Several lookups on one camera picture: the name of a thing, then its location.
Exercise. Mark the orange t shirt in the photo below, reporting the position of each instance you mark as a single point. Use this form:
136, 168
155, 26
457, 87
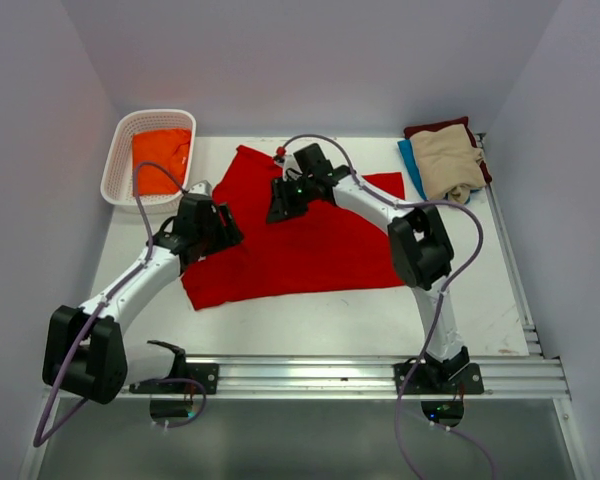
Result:
168, 148

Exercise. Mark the beige folded t shirt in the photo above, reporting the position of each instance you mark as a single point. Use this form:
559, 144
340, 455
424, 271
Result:
456, 161

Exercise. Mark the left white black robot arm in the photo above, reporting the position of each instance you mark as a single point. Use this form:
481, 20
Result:
85, 353

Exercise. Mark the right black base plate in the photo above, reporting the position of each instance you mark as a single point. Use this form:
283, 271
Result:
430, 379

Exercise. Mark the white plastic basket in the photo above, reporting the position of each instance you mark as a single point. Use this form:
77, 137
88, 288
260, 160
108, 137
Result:
117, 180

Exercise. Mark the blue folded t shirt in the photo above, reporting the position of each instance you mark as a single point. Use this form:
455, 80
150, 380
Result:
421, 173

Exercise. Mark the red t shirt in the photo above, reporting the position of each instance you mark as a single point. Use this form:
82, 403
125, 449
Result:
327, 249

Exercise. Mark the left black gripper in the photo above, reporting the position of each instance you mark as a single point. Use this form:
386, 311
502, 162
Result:
229, 234

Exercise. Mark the aluminium mounting rail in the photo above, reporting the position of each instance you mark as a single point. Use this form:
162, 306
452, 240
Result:
371, 377

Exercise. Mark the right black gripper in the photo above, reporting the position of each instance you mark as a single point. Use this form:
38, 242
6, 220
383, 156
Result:
282, 208

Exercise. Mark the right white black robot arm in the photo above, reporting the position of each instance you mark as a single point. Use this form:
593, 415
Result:
420, 250

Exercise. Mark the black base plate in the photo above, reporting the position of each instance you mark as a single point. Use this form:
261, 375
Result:
430, 379
187, 379

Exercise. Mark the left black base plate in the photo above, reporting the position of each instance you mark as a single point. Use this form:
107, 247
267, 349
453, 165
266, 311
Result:
187, 379

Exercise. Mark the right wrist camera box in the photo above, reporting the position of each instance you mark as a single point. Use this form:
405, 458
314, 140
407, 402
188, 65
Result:
284, 160

